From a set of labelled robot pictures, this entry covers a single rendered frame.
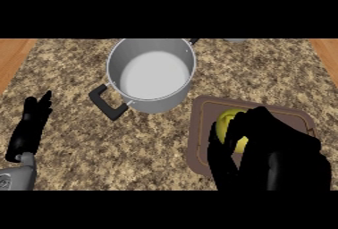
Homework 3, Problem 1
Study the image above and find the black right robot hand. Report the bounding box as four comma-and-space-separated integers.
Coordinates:
207, 106, 333, 191

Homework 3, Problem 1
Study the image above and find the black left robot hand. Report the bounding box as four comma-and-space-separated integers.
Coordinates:
5, 89, 55, 164

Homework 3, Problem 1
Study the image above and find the yellow lemon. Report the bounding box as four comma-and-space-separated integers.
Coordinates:
216, 108, 252, 155

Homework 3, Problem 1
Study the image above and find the brown tray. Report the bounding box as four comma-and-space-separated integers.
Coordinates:
185, 95, 320, 178

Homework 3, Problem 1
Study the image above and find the grey round object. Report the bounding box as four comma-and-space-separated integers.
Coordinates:
224, 38, 252, 44

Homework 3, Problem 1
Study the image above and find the silver pot with black handles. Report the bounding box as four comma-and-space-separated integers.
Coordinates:
88, 38, 201, 122

